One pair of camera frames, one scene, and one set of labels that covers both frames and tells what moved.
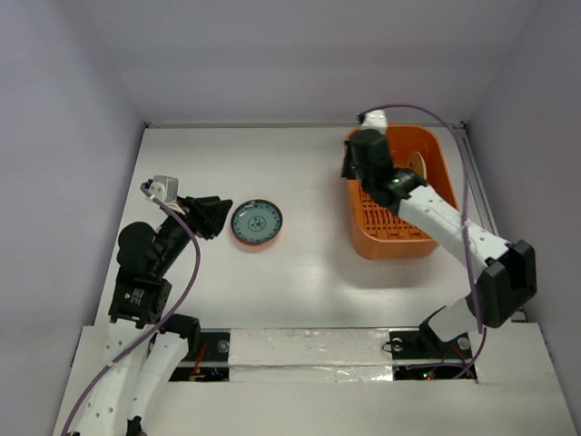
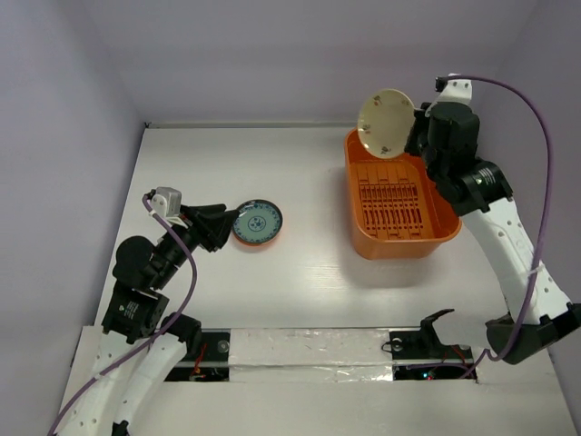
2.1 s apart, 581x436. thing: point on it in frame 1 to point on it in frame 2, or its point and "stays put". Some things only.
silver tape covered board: [310, 355] stays put
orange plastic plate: [254, 243] stays put
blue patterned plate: [256, 221] stays put
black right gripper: [346, 164] to [418, 134]
